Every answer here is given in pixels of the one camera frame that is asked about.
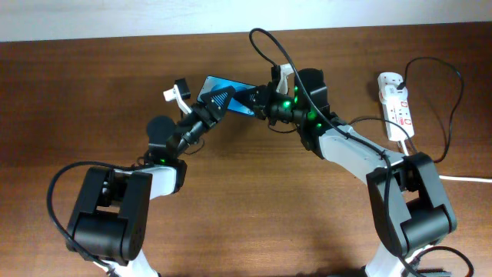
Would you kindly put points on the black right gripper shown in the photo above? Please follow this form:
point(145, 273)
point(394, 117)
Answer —
point(259, 103)

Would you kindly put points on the white USB charger adapter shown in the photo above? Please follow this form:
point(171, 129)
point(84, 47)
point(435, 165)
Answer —
point(390, 93)

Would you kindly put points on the white power strip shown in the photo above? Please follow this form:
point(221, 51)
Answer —
point(397, 112)

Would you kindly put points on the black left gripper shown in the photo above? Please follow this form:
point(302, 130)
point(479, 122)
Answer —
point(207, 113)

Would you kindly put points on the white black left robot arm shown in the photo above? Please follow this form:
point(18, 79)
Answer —
point(108, 222)

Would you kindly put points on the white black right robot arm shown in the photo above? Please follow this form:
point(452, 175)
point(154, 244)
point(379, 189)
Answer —
point(411, 210)

